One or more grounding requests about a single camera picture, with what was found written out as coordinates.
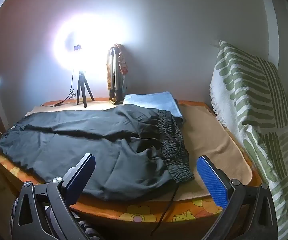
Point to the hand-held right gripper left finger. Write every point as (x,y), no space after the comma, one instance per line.
(82,174)

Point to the table with beige cloth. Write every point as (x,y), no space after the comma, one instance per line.
(139,211)

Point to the folded light blue towel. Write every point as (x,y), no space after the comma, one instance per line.
(153,102)

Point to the black pants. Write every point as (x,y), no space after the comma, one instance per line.
(84,140)

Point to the folded silver tripod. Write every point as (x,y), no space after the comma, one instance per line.
(114,72)

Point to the tan blanket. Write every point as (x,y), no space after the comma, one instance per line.
(208,135)

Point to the green white striped throw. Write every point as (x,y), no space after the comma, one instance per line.
(246,80)

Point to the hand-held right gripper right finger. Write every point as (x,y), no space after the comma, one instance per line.
(212,182)

